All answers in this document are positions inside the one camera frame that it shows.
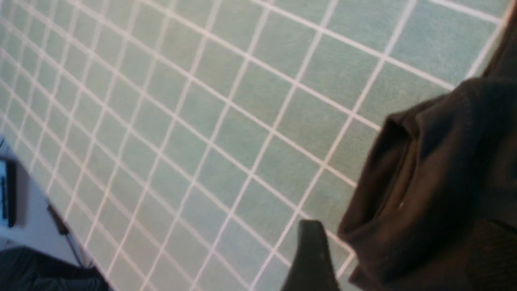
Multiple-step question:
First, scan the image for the dark gray long-sleeved shirt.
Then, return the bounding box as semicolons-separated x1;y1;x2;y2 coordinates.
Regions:
338;8;517;291

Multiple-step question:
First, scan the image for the dark object off table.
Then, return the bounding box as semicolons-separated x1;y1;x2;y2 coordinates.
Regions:
0;247;110;291

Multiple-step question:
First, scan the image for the green checkered tablecloth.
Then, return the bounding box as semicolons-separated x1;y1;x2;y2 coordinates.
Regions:
1;0;516;291

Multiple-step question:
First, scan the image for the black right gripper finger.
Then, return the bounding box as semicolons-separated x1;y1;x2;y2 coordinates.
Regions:
281;220;340;291

